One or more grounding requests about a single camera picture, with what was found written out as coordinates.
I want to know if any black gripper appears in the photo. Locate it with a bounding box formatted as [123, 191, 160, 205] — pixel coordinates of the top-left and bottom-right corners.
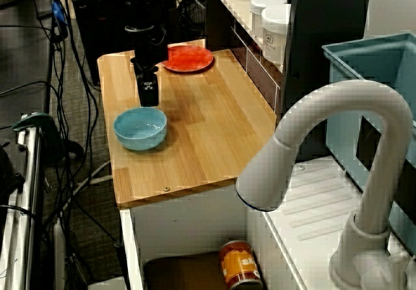
[125, 28, 168, 108]

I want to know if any black wire rack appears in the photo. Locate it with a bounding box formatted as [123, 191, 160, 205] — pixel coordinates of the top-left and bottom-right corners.
[177, 0, 209, 42]

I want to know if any silver aluminium frame rail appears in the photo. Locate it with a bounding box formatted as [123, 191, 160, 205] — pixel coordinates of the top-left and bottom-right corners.
[0, 117, 45, 290]

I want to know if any orange soup can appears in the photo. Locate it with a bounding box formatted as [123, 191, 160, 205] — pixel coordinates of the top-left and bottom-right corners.
[218, 240, 263, 290]

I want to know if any grey toy faucet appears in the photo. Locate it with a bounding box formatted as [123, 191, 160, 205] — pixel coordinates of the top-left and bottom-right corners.
[235, 79, 414, 290]

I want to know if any dark vertical post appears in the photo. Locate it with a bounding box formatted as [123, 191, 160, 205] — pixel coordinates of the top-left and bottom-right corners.
[281, 0, 373, 161]

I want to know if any green clamp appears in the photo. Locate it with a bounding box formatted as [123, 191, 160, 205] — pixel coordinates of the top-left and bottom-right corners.
[12, 112, 84, 166]

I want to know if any black computer tower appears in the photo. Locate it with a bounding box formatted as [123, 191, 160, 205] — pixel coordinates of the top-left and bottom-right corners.
[70, 0, 178, 86]

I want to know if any plain white lidded jar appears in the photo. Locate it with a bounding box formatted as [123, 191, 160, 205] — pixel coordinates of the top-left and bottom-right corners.
[249, 0, 289, 40]

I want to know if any red orange plate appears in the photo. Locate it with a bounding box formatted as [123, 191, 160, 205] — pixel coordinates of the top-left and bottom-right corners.
[161, 45, 215, 73]

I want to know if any white toy sink unit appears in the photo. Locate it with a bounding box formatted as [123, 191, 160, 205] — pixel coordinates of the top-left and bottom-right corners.
[119, 155, 416, 290]

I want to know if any white floor cable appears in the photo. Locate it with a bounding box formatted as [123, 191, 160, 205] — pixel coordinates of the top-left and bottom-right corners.
[63, 159, 114, 206]

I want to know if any white jar with logo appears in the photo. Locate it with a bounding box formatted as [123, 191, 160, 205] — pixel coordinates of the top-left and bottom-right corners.
[261, 3, 293, 66]

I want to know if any black device on rail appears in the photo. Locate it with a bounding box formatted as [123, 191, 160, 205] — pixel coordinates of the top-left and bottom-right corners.
[0, 142, 26, 206]

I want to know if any blue cable connector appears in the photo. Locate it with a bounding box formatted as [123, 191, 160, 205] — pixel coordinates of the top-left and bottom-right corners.
[51, 1, 68, 39]

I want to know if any teal plastic bin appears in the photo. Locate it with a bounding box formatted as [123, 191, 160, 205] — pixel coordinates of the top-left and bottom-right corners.
[321, 33, 416, 258]

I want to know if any light blue bowl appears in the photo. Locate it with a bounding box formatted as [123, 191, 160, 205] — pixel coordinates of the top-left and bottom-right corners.
[112, 107, 168, 152]

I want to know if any black hanging cable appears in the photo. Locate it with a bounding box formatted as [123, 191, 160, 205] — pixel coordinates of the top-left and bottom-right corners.
[51, 0, 71, 148]

